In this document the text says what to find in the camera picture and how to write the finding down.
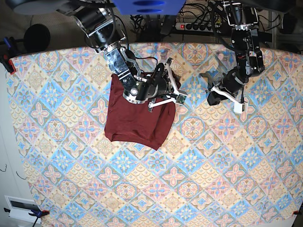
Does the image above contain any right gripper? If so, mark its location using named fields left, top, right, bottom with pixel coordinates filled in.
left=122, top=58, right=187, bottom=112

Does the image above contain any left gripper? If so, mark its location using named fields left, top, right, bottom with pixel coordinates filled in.
left=200, top=70, right=249, bottom=114

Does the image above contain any dark red t-shirt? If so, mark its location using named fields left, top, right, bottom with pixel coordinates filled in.
left=104, top=74, right=176, bottom=150

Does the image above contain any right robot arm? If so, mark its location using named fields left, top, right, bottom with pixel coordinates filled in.
left=6, top=0, right=187, bottom=111

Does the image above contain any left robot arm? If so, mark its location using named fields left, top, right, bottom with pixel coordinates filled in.
left=205, top=0, right=265, bottom=114

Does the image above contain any white power strip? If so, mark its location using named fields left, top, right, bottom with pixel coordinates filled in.
left=175, top=22, right=212, bottom=32

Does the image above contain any patterned tablecloth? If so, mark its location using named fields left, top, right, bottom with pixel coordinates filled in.
left=5, top=43, right=303, bottom=227

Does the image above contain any black round object right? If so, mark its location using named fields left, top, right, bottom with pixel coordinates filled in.
left=280, top=13, right=297, bottom=34

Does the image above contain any blue clamp lower left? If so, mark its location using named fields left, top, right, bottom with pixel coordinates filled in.
left=4, top=208, right=50, bottom=227

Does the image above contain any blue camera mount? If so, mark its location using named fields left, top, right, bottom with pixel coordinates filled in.
left=112, top=0, right=186, bottom=15

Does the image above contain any white wall outlet box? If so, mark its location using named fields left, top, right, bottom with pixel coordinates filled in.
left=5, top=195, right=39, bottom=223

